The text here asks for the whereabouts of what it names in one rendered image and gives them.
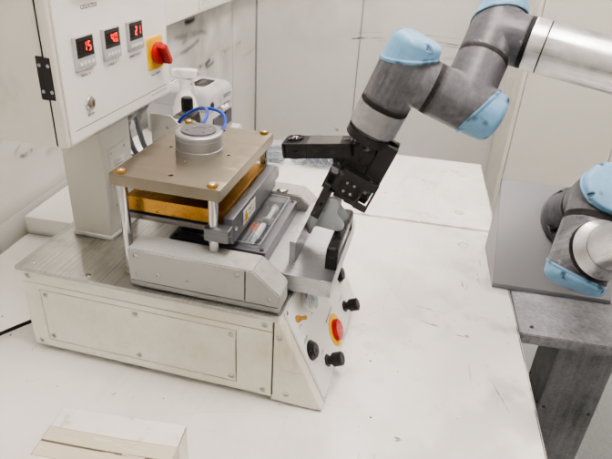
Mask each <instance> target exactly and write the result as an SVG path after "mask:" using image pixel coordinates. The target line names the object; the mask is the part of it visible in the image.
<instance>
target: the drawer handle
mask: <svg viewBox="0 0 612 459"><path fill-rule="evenodd" d="M346 211H347V212H348V218H347V220H345V221H344V227H343V229H342V230H340V231H336V230H335V231H334V232H333V234H332V237H331V240H330V243H329V245H328V247H327V250H326V256H325V267H324V268H325V269H329V270H337V268H338V259H339V255H340V253H341V250H342V246H343V243H344V242H345V239H346V236H347V234H348V231H349V230H352V222H353V211H352V210H351V209H346Z"/></svg>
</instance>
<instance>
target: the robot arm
mask: <svg viewBox="0 0 612 459"><path fill-rule="evenodd" d="M529 13H530V6H529V4H528V2H527V1H526V0H482V2H481V4H480V5H479V7H478V9H477V11H476V13H475V14H474V15H473V17H472V18H471V21H470V25H469V27H468V30H467V32H466V34H465V36H464V40H463V42H462V44H461V45H460V48H459V50H458V52H457V54H456V56H455V58H454V61H453V63H452V65H451V66H448V65H446V64H444V63H442V62H440V61H439V60H440V55H441V54H442V48H441V47H440V45H439V44H438V43H436V42H435V41H434V40H432V39H431V38H429V37H428V36H426V35H424V34H422V33H419V32H417V31H415V30H412V29H410V28H405V27H402V28H398V29H396V30H395V31H394V32H393V33H392V35H391V37H390V39H389V41H388V43H387V44H386V46H385V48H384V50H383V51H382V53H380V55H379V60H378V62H377V64H376V66H375V68H374V70H373V72H372V75H371V77H370V79H369V81H368V83H367V85H366V87H365V89H364V90H363V92H362V95H361V97H360V99H359V101H358V103H357V105H356V107H355V109H354V110H353V112H352V115H351V121H350V123H349V125H348V127H347V128H346V129H347V132H348V134H349V136H303V135H290V136H287V137H286V138H285V140H284V141H283V142H282V144H281V150H282V156H283V158H292V159H301V158H333V163H332V165H331V168H330V170H329V172H328V174H327V176H326V178H325V180H324V181H323V183H322V185H321V186H322V187H323V189H322V191H321V194H320V196H319V197H318V199H317V201H316V203H315V205H314V207H313V209H312V211H311V214H310V216H309V217H308V220H307V222H306V225H307V232H308V233H310V234H311V232H312V230H313V228H314V227H322V228H325V229H329V230H336V231H340V230H342V229H343V227H344V221H345V220H347V218H348V212H347V211H346V210H345V208H344V207H343V206H342V200H343V201H344V202H346V203H348V204H350V205H352V207H353V208H355V209H357V210H359V211H361V212H363V213H365V211H366V210H367V208H368V206H369V205H370V203H371V201H372V199H373V197H374V195H375V193H376V191H377V190H378V188H379V187H380V184H381V182H382V180H383V177H384V176H385V174H386V172H387V170H388V168H389V167H390V166H391V164H392V162H393V160H394V158H395V156H396V154H397V153H398V150H399V147H400V145H401V143H399V142H397V141H395V140H394V139H395V137H396V135H397V134H398V132H399V130H400V128H401V126H402V124H403V122H404V120H405V119H406V118H407V116H408V114H409V112H410V110H411V109H414V110H416V111H419V112H421V113H422V114H424V115H426V116H427V117H430V118H432V119H434V120H436V121H438V122H440V123H442V124H445V125H446V126H448V127H450V128H453V129H455V131H456V132H461V133H463V134H466V135H467V136H469V137H472V138H475V139H478V140H484V139H487V138H489V137H490V136H491V135H492V134H493V133H494V132H495V131H496V130H497V128H498V127H499V125H500V124H501V122H502V120H503V119H504V117H505V114H506V111H507V109H508V104H509V97H508V95H506V94H504V93H503V92H502V90H500V89H499V90H497V89H498V88H499V85H500V83H501V80H502V78H503V76H504V73H505V71H506V69H507V66H512V67H516V68H519V69H522V70H525V71H528V72H532V73H536V74H538V75H542V76H545V77H551V78H554V79H558V80H561V81H565V82H567V83H571V84H574V85H578V86H581V87H587V88H590V89H594V90H596V91H600V92H603V93H607V94H610V95H612V35H609V34H605V33H601V32H598V31H594V30H590V29H587V28H584V27H580V26H576V25H570V24H566V23H562V22H558V21H555V20H551V19H547V18H543V17H540V16H535V15H530V14H529ZM332 193H333V195H332V196H331V194H332ZM371 195H372V196H371ZM370 196H371V198H370V199H369V197H370ZM368 200H369V201H368ZM358 201H360V202H361V203H363V204H365V203H366V202H367V201H368V203H367V205H366V206H364V205H363V204H361V203H359V202H358ZM541 225H542V228H543V231H544V233H545V234H546V236H547V237H548V238H549V239H550V240H551V241H552V242H553V245H552V248H551V250H550V252H549V255H548V258H546V265H545V268H544V273H545V275H546V276H547V278H548V279H550V280H551V281H553V282H555V283H556V284H558V285H560V286H563V287H565V288H567V289H570V290H571V291H576V292H579V293H582V294H585V295H589V296H594V297H599V296H602V295H603V294H604V292H605V290H606V289H607V283H608V282H609V281H612V162H604V163H600V164H597V165H595V166H594V167H592V168H590V169H588V170H587V171H585V172H584V173H583V175H582V176H581V178H580V179H579V180H578V181H577V182H576V183H575V184H574V185H573V186H572V187H569V188H564V189H560V190H559V191H557V192H556V193H554V194H553V195H552V196H551V197H550V198H549V199H548V200H547V201H546V203H545V204H544V206H543V208H542V210H541Z"/></svg>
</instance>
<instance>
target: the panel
mask: <svg viewBox="0 0 612 459"><path fill-rule="evenodd" d="M317 297H318V307H317V309H315V311H306V309H305V308H304V306H303V303H302V292H298V291H294V292H293V293H292V295H291V297H290V299H289V302H288V304H287V306H286V308H285V310H284V312H283V315H284V317H285V319H286V322H287V323H288V325H289V327H290V329H291V333H292V335H293V337H294V339H295V341H296V342H297V344H298V347H299V349H300V351H301V354H302V356H303V359H304V361H305V362H306V364H307V366H308V368H309V370H310V373H311V376H312V378H313V380H314V381H315V384H316V386H317V388H318V390H319V392H320V394H321V398H322V399H323V401H324V402H326V398H327V395H328V391H329V389H330V386H331V382H332V376H333V374H334V371H335V367H334V366H333V365H332V364H331V366H330V367H328V366H327V365H325V361H324V357H325V354H329V355H331V354H332V352H340V351H341V348H342V343H343V339H344V336H345V333H346V330H347V327H348V323H349V320H350V318H351V314H352V312H351V311H350V310H347V311H344V310H343V308H342V302H343V301H348V300H349V299H354V298H353V296H352V292H351V289H350V287H349V284H348V282H347V280H346V278H345V279H344V280H340V279H339V276H338V279H337V281H336V284H335V286H334V289H333V292H332V295H331V297H330V298H327V297H322V296H317ZM334 319H339V320H340V321H341V322H342V327H343V337H342V339H341V340H339V341H337V340H335V338H334V336H333V333H332V320H334ZM310 342H316V343H317V344H318V346H319V356H318V357H317V358H315V359H313V358H312V357H311V354H310V349H309V347H310Z"/></svg>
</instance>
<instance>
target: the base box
mask: <svg viewBox="0 0 612 459"><path fill-rule="evenodd" d="M20 273H21V278H22V282H23V285H24V290H25V296H26V301H27V305H28V309H29V313H30V317H31V321H32V325H33V329H34V333H35V337H36V342H39V343H43V344H47V345H51V346H56V347H59V348H63V349H68V350H71V351H75V352H82V353H86V354H91V355H95V356H98V357H103V358H107V359H110V360H115V361H119V362H126V363H130V364H134V365H138V366H142V367H147V368H150V369H154V370H159V371H162V372H170V373H174V374H177V375H182V376H186V377H189V378H194V379H198V380H202V381H206V382H210V383H217V384H221V385H225V386H229V387H233V388H237V389H241V390H245V391H249V392H254V393H260V394H265V395H268V396H270V398H271V399H272V400H275V401H280V402H284V403H291V404H295V405H299V406H303V407H307V408H311V409H315V410H319V411H321V409H322V406H323V403H324V401H323V399H322V398H321V394H320V392H319V390H318V388H317V386H316V384H315V381H314V380H313V378H312V376H311V373H310V370H309V368H308V366H307V364H306V362H305V361H304V359H303V356H302V354H301V351H300V349H299V347H298V344H297V342H296V341H295V339H294V337H293V335H292V333H291V329H290V327H289V325H288V323H287V322H286V319H285V317H284V315H283V313H282V315H281V317H280V319H279V321H278V323H277V322H272V321H264V320H259V319H255V318H251V317H246V316H241V315H237V314H232V313H227V312H223V311H215V310H211V309H206V308H201V307H197V306H192V305H187V304H183V303H178V302H174V301H166V300H161V299H157V298H152V297H148V296H143V295H138V294H135V293H130V292H125V291H117V290H112V289H108V288H103V287H98V286H95V285H90V284H85V283H81V282H76V281H71V280H63V279H59V278H55V277H50V276H46V275H41V274H36V273H32V272H27V271H22V270H21V271H20Z"/></svg>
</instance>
